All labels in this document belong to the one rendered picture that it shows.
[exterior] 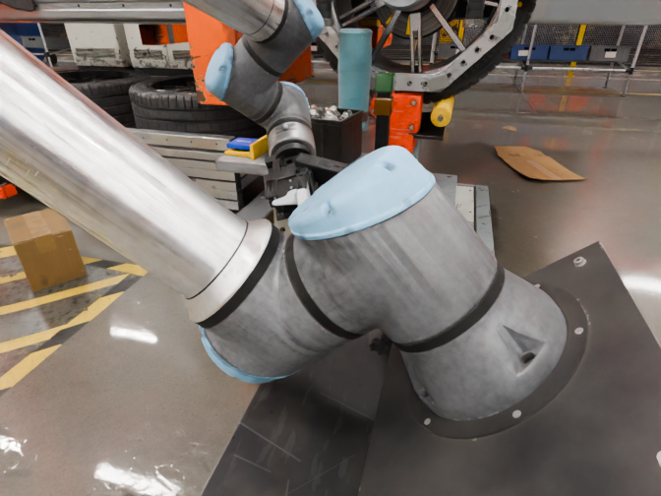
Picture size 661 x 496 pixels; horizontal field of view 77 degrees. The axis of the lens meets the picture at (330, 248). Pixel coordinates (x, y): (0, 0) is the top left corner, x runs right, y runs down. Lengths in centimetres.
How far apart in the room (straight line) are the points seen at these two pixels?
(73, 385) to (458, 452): 96
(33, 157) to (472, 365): 45
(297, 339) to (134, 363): 78
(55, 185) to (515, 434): 48
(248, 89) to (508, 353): 60
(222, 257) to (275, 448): 26
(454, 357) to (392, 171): 19
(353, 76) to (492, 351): 90
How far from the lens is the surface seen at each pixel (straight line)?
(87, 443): 108
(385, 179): 39
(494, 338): 44
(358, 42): 119
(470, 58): 129
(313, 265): 43
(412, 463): 51
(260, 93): 81
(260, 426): 61
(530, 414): 45
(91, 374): 123
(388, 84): 100
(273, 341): 49
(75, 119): 46
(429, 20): 185
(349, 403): 63
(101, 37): 710
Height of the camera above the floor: 78
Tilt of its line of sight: 30 degrees down
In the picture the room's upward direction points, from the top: straight up
